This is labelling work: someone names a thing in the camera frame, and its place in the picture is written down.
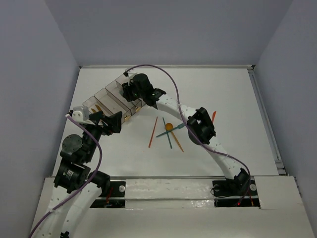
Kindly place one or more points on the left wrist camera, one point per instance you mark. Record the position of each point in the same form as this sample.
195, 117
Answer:
80, 114

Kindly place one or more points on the orange chopstick left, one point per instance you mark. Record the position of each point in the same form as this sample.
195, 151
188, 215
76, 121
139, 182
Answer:
153, 131

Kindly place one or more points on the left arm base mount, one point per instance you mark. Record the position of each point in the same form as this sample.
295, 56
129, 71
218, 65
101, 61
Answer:
113, 198

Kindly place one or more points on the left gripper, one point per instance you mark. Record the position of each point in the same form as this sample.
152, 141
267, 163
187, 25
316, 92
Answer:
101, 122

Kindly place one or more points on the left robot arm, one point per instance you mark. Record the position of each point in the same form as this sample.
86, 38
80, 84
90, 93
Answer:
78, 181

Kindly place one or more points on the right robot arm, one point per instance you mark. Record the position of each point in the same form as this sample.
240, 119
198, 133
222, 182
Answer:
200, 127

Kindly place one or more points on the teal chopstick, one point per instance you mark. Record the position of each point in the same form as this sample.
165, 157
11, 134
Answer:
167, 134

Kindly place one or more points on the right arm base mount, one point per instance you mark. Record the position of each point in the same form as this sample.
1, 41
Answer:
226, 197

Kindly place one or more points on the teal fork lying crosswise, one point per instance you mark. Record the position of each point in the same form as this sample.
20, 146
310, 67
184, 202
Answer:
180, 126

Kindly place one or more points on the orange spoon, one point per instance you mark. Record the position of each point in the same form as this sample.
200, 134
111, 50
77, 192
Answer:
170, 126

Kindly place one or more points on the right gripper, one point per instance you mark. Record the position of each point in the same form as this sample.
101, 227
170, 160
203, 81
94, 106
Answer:
127, 88

